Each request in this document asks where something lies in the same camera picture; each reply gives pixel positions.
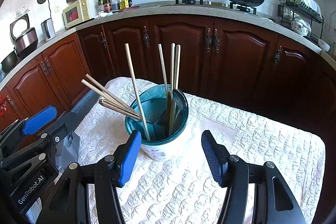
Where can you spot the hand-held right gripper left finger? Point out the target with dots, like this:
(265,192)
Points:
(128,158)

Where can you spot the dark wooden base cabinets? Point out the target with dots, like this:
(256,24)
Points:
(236,61)

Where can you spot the red ornament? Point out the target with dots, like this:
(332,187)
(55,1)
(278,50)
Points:
(2,106)

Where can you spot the white wall socket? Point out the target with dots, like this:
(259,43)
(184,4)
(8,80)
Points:
(56,9)

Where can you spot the gas stove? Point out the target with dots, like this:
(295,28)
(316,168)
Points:
(207,3)

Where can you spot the rice cooker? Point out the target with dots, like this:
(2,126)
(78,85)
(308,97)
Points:
(26,40)

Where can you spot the white teal-rimmed utensil holder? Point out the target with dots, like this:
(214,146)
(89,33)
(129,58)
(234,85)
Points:
(162,150)

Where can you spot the black pan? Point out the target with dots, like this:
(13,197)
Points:
(9,61)

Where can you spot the silver electric kettle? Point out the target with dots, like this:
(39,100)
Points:
(48,29)

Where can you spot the white quilted tablecloth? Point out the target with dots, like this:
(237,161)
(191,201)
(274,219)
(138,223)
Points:
(249,148)

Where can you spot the grey plastic bag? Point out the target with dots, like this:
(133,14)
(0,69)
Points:
(69,148)

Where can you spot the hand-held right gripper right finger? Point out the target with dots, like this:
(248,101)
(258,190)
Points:
(212,158)

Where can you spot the cream microwave oven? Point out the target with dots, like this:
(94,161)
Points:
(76,14)

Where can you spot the grey speckled countertop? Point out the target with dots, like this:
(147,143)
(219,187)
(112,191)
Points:
(147,10)

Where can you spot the white bowl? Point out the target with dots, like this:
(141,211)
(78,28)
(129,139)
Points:
(323,45)

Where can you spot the white rag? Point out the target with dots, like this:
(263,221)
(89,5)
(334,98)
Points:
(106,14)

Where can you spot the cluster of condiment bottles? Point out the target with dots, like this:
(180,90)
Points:
(107,5)

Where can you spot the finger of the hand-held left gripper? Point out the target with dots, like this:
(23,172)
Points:
(64,125)
(39,119)

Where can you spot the floral ceramic bowl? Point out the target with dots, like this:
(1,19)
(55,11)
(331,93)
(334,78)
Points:
(300,27)

